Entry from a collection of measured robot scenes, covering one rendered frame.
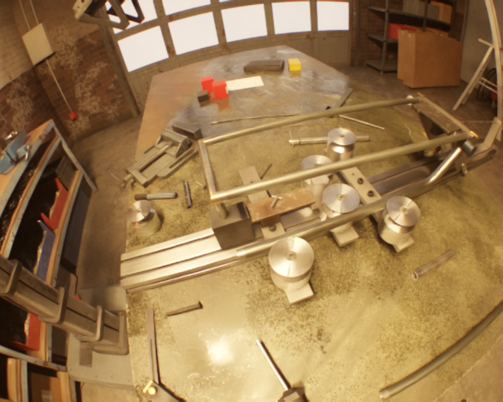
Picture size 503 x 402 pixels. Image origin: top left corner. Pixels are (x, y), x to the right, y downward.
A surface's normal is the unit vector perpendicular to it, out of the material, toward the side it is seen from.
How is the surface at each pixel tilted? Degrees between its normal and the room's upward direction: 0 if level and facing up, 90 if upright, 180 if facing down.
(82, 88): 90
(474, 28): 90
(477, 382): 0
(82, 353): 0
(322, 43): 90
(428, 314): 0
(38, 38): 90
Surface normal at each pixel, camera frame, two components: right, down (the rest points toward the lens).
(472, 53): -0.95, 0.29
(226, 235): 0.28, 0.70
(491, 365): -0.13, -0.65
